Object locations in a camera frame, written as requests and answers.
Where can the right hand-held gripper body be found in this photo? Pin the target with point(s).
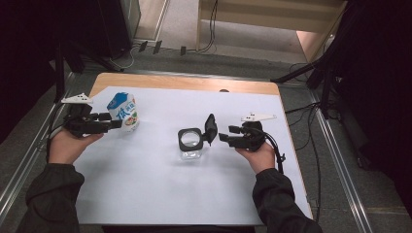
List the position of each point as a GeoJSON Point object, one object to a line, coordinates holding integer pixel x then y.
{"type": "Point", "coordinates": [252, 137]}

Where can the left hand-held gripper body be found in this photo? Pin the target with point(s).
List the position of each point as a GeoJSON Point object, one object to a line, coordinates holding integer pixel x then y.
{"type": "Point", "coordinates": [79, 121]}

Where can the blue and white milk carton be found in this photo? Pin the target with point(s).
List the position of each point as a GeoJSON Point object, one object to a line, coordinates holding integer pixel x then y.
{"type": "Point", "coordinates": [124, 111]}

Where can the clear jar with black lid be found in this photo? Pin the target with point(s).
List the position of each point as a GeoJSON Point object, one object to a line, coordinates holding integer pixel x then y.
{"type": "Point", "coordinates": [191, 144]}

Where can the person's right hand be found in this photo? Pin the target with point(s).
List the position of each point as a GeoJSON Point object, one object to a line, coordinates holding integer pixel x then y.
{"type": "Point", "coordinates": [259, 160]}

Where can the person's left hand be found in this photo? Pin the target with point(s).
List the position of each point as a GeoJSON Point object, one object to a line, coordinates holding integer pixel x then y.
{"type": "Point", "coordinates": [69, 147]}

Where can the black table grommet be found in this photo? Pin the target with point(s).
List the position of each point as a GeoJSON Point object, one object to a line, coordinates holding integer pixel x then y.
{"type": "Point", "coordinates": [223, 90]}

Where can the black metal stand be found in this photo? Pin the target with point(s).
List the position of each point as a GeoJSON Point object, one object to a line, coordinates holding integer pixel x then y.
{"type": "Point", "coordinates": [59, 74]}

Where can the white paper sheet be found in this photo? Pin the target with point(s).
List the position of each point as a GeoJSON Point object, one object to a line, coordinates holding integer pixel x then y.
{"type": "Point", "coordinates": [181, 187]}

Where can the dark cabinet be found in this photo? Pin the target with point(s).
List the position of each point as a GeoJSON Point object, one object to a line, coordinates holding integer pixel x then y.
{"type": "Point", "coordinates": [113, 26]}

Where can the dark curtain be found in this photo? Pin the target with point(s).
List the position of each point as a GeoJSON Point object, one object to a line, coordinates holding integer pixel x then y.
{"type": "Point", "coordinates": [22, 48]}
{"type": "Point", "coordinates": [382, 81]}

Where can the black tripod stand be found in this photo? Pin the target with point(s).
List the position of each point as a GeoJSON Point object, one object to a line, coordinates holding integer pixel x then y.
{"type": "Point", "coordinates": [319, 64]}

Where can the metal floor rail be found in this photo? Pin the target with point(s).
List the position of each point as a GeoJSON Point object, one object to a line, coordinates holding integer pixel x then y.
{"type": "Point", "coordinates": [343, 168]}
{"type": "Point", "coordinates": [19, 168]}

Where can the light wooden shelf frame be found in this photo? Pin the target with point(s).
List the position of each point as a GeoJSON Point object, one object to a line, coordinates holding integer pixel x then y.
{"type": "Point", "coordinates": [272, 13]}

